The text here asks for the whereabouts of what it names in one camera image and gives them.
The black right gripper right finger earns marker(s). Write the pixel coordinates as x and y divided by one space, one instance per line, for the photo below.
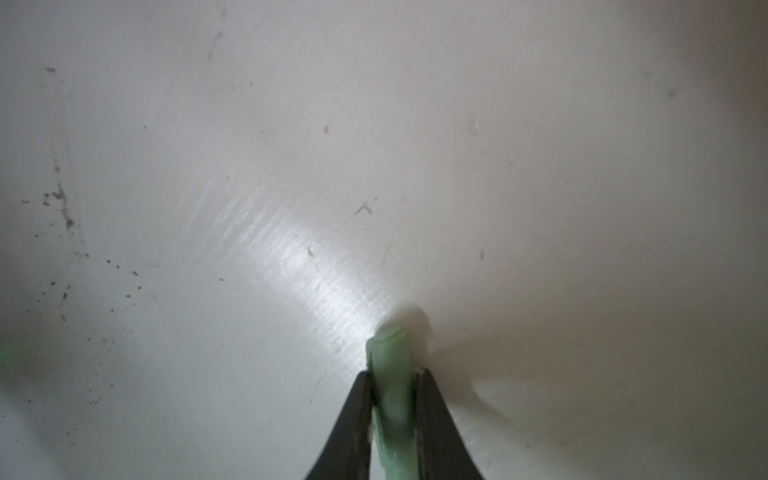
441 452

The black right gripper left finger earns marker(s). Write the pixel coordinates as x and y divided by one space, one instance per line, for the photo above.
347 452

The green pen cap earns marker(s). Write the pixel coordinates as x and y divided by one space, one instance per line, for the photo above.
389 362

